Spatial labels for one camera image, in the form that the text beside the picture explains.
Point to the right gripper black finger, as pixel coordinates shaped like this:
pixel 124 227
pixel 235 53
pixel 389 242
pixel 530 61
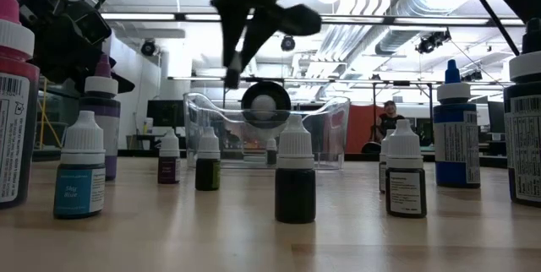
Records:
pixel 262 23
pixel 232 27

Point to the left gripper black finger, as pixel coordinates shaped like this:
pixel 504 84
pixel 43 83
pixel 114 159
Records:
pixel 126 87

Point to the large purple food coloring bottle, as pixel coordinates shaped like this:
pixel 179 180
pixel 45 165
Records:
pixel 101 86

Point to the small purple dropper bottle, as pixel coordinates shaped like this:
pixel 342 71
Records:
pixel 169 170

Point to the small sky blue dropper bottle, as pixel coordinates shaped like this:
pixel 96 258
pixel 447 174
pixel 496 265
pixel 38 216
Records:
pixel 78 187

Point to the small green dropper bottle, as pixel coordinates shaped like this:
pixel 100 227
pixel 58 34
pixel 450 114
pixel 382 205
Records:
pixel 207 175

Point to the small white-label black dropper bottle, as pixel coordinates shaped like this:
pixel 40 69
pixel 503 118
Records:
pixel 406 192

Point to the large blue food coloring bottle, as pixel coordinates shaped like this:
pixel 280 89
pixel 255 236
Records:
pixel 448 175

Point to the large black food coloring bottle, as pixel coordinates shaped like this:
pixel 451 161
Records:
pixel 524 158

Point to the yellow stand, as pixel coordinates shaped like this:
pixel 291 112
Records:
pixel 43 94

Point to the black monitor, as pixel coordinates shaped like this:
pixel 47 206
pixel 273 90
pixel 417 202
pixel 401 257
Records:
pixel 496 115
pixel 165 113

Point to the long ceiling light bar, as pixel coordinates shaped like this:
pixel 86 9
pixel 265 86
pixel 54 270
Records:
pixel 139 17

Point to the clear plastic bin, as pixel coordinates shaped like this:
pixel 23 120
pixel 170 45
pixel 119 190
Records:
pixel 329 137

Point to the orange partition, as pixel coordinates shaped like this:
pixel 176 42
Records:
pixel 359 130

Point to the black office chair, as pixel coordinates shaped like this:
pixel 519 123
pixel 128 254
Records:
pixel 372 148

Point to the black ceiling spotlight cluster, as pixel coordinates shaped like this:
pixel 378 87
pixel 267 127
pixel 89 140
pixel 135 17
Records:
pixel 431 43

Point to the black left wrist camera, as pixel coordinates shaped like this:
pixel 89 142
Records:
pixel 91 25

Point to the silver ceiling duct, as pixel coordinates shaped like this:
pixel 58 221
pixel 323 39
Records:
pixel 393 46

